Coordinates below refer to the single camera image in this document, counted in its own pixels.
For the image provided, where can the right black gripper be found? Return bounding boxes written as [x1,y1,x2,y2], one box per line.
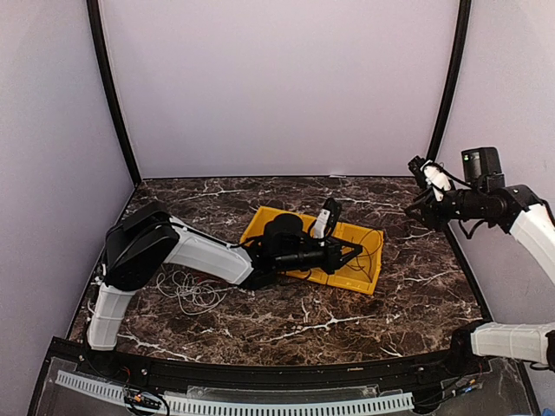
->
[405,185,486,231]

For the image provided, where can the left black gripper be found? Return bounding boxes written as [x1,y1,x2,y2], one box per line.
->
[277,235,362,275]

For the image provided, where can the red cable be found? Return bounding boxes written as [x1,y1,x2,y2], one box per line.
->
[190,276,222,291]

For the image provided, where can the white cable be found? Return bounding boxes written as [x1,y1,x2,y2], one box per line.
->
[155,270,229,316]

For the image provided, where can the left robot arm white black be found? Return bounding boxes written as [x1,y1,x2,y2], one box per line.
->
[85,198,363,378]

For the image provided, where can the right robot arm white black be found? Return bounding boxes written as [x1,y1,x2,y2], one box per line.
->
[404,146,554,376]

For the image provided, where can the yellow bin right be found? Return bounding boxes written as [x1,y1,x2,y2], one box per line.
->
[326,223,384,296]

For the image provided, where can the yellow bin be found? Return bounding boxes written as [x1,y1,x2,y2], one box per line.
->
[240,206,304,263]
[286,214,336,284]
[326,223,384,296]

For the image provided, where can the yellow bin middle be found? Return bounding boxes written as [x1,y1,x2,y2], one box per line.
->
[286,214,336,284]

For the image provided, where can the yellow bin left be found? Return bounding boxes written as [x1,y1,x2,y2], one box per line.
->
[240,206,304,263]

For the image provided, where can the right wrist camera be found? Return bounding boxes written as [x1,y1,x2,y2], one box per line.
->
[408,156,453,202]

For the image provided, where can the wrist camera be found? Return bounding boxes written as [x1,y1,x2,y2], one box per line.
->
[408,156,453,202]
[308,198,342,240]

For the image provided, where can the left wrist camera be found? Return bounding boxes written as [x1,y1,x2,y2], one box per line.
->
[308,198,342,240]

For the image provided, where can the right black frame post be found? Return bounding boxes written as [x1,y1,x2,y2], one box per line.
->
[425,0,472,162]

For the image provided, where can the black frame post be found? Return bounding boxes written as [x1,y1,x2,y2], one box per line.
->
[425,0,472,162]
[86,0,142,187]

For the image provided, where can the black front rail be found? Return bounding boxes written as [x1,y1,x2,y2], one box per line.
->
[47,337,491,403]

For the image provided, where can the white slotted cable duct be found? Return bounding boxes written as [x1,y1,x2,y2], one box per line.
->
[55,371,415,415]

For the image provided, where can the left black frame post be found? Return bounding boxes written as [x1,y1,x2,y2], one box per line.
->
[86,0,142,187]

